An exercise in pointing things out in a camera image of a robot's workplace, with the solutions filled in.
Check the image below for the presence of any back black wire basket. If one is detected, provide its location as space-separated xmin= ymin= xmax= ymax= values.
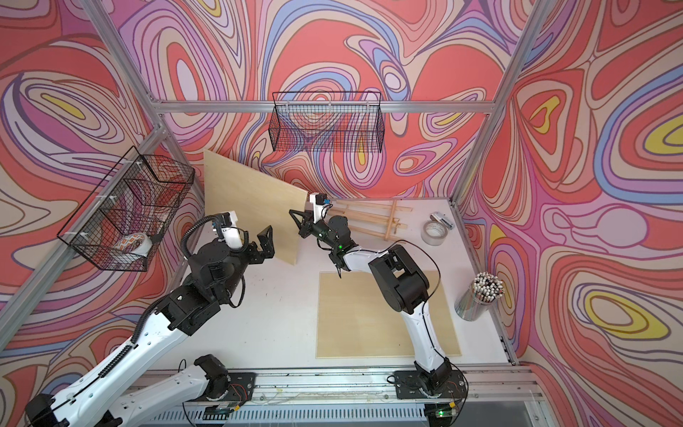
xmin=268 ymin=90 xmax=385 ymax=154

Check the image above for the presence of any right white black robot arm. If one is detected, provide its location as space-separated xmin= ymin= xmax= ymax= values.
xmin=289 ymin=209 xmax=470 ymax=401

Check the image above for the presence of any green circuit board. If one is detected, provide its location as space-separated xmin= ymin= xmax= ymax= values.
xmin=202 ymin=406 xmax=240 ymax=421

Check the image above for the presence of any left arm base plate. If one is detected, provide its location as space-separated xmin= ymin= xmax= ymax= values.
xmin=198 ymin=372 xmax=257 ymax=403

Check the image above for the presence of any patterned tape roll in basket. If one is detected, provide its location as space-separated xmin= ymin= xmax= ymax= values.
xmin=112 ymin=233 xmax=153 ymax=263

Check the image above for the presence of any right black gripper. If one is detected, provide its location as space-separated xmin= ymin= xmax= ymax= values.
xmin=289 ymin=207 xmax=339 ymax=249

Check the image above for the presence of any cup of pencils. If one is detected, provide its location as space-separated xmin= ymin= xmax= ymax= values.
xmin=455 ymin=272 xmax=504 ymax=321

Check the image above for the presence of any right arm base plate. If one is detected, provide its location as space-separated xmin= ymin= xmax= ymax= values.
xmin=387 ymin=369 xmax=469 ymax=401

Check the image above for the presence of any left black wire basket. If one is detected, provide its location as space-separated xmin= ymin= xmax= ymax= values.
xmin=57 ymin=148 xmax=195 ymax=272

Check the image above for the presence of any small silver metal object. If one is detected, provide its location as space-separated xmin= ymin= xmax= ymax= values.
xmin=430 ymin=212 xmax=455 ymax=231

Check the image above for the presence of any plywood board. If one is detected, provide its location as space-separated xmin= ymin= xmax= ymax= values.
xmin=204 ymin=151 xmax=308 ymax=265
xmin=316 ymin=270 xmax=464 ymax=359

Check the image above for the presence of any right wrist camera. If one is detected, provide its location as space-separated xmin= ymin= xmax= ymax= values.
xmin=309 ymin=193 xmax=333 ymax=222

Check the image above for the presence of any aluminium mounting rail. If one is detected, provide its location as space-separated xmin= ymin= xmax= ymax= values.
xmin=108 ymin=365 xmax=556 ymax=427

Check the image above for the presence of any wooden easel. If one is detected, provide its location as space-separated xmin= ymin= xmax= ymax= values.
xmin=329 ymin=199 xmax=413 ymax=241

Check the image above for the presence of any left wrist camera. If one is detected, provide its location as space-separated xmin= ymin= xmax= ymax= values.
xmin=215 ymin=211 xmax=245 ymax=250

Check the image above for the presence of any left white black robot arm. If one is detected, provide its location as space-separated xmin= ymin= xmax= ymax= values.
xmin=25 ymin=212 xmax=275 ymax=426

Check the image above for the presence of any clear packing tape roll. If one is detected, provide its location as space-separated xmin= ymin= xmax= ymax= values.
xmin=421 ymin=221 xmax=449 ymax=247

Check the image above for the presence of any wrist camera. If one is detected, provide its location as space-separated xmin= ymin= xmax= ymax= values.
xmin=309 ymin=193 xmax=333 ymax=222
xmin=215 ymin=211 xmax=245 ymax=250

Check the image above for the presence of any black wire basket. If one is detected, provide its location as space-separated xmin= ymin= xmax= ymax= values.
xmin=268 ymin=90 xmax=385 ymax=154
xmin=57 ymin=148 xmax=195 ymax=272

